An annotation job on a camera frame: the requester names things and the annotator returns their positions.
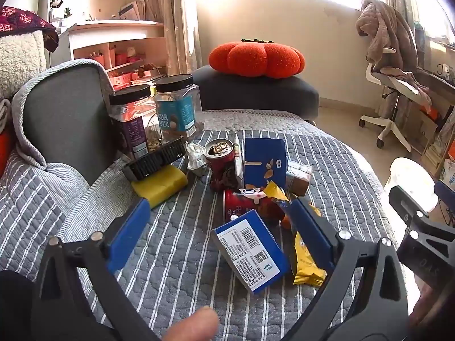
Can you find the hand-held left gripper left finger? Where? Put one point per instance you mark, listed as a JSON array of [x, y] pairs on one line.
[[128, 236]]

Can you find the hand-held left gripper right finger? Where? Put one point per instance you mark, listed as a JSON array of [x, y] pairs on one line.
[[312, 236]]

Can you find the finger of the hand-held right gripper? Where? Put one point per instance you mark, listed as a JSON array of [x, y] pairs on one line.
[[408, 213], [446, 195]]

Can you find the yellow snack wrapper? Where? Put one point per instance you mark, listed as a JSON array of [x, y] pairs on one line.
[[305, 266]]

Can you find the white trash bin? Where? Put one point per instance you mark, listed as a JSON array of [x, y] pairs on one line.
[[408, 177]]

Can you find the small brown drink carton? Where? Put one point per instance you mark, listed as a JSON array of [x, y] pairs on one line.
[[298, 179]]

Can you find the blue box with barcode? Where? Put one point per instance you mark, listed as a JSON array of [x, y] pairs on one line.
[[252, 252]]

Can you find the red cartoon drink can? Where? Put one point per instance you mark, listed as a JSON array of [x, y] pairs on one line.
[[245, 207], [220, 167]]

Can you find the blue drink carton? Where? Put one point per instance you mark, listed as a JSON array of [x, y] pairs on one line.
[[265, 160]]

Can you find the white tissue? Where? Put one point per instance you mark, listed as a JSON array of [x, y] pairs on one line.
[[195, 158]]

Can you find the person's right hand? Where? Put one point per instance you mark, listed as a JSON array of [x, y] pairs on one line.
[[430, 310]]

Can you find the person's left hand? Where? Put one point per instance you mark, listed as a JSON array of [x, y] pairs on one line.
[[193, 325]]

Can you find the striped grey quilt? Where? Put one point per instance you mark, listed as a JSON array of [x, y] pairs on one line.
[[177, 255]]

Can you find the yellow sponge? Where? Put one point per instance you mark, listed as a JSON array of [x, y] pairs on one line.
[[160, 186]]

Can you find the cardboard box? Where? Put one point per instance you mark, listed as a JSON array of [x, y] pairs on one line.
[[432, 131]]

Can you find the black plastic tray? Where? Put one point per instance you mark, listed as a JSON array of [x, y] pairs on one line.
[[153, 160]]

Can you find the white office chair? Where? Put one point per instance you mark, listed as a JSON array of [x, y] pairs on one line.
[[389, 124]]

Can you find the purple label plastic jar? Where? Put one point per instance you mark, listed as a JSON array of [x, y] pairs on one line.
[[133, 124]]

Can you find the dark desk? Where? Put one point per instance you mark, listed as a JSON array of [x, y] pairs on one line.
[[439, 81]]

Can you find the teal label plastic jar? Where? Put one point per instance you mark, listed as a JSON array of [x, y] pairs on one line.
[[177, 110]]

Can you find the orange red cushion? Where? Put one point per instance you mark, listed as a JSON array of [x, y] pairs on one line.
[[5, 152]]

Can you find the dark grey ottoman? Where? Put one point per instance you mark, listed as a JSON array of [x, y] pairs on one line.
[[256, 94]]

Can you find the pink storage basket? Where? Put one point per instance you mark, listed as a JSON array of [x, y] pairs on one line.
[[124, 80]]

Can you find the brown blanket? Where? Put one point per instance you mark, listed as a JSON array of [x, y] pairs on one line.
[[385, 28]]

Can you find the orange pumpkin cushion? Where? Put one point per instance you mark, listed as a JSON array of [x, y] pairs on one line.
[[256, 58]]

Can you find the white fleece cushion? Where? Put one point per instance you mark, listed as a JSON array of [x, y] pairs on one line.
[[19, 62]]

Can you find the white bookshelf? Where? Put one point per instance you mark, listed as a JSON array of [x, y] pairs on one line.
[[106, 32]]

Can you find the beige curtain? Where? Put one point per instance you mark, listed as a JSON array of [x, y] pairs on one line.
[[170, 14]]

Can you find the leaning books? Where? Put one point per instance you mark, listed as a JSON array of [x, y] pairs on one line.
[[133, 10]]

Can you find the dark red patterned cloth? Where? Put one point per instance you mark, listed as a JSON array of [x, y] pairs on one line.
[[25, 21]]

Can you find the penguin toy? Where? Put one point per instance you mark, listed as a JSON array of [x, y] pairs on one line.
[[57, 3]]

